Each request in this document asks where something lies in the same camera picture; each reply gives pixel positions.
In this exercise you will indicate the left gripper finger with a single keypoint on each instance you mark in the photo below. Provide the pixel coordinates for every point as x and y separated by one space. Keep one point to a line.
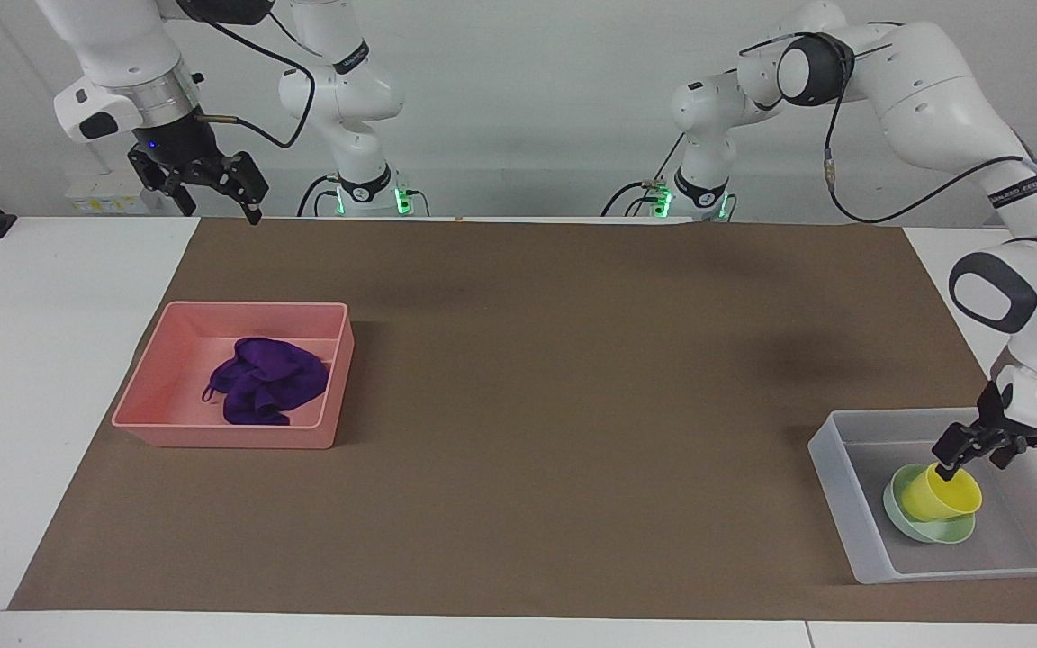
958 445
1018 443

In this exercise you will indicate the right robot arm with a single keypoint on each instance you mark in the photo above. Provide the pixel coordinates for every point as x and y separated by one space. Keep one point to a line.
113 45

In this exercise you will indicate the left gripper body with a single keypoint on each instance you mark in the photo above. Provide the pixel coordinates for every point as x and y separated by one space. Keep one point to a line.
992 403

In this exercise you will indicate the light green bowl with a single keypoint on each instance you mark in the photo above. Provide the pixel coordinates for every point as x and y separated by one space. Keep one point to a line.
910 526

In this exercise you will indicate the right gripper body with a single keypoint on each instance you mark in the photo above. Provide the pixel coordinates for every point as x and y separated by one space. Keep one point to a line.
178 142

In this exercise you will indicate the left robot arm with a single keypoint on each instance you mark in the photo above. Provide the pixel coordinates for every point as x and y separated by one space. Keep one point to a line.
924 81

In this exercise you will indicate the pink plastic bin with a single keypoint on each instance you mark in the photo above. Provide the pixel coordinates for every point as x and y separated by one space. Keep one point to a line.
158 396

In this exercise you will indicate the translucent grey plastic bin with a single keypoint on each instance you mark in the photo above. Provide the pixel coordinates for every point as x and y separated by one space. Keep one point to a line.
852 504

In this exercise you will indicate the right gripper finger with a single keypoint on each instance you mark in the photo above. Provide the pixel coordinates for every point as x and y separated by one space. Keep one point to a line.
167 180
247 180

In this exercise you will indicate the yellow plastic cup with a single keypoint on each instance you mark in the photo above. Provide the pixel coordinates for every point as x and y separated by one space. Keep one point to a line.
937 499

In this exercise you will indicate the purple cloth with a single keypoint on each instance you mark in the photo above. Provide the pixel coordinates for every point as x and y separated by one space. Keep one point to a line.
262 382

